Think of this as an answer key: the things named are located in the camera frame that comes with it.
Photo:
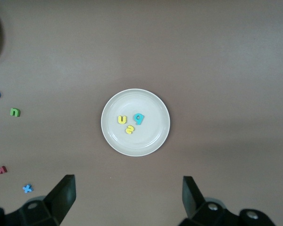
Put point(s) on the yellow foam letter s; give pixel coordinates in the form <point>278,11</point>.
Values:
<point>129,130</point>

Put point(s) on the teal foam letter b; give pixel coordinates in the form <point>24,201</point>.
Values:
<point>138,122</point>

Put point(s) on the blue foam letter x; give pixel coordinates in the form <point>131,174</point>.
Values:
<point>27,188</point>

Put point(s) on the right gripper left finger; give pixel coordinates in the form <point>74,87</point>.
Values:
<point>61,197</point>

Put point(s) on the brown table cover sheet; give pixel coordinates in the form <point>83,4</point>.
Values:
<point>202,47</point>

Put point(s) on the yellow foam letter u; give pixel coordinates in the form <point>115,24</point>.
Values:
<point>122,122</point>

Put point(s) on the green foam letter n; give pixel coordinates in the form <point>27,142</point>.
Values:
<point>11,110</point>

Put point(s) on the maroon foam letter n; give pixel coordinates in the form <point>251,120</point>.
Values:
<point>2,170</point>

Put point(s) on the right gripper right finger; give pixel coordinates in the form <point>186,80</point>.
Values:
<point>193,202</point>

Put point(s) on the beige brown plate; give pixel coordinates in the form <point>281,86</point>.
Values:
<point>151,141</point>

